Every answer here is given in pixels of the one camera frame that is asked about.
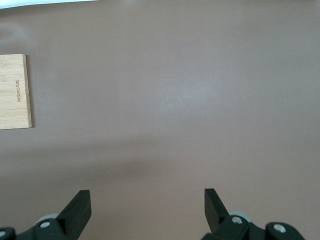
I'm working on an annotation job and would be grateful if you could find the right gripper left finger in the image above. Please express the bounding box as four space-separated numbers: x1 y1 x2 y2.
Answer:
0 189 92 240

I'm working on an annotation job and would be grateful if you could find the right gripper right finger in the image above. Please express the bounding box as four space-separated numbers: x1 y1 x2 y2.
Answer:
201 187 306 240

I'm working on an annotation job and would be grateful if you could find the bamboo cutting board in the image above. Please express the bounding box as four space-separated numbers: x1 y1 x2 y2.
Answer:
0 53 34 131

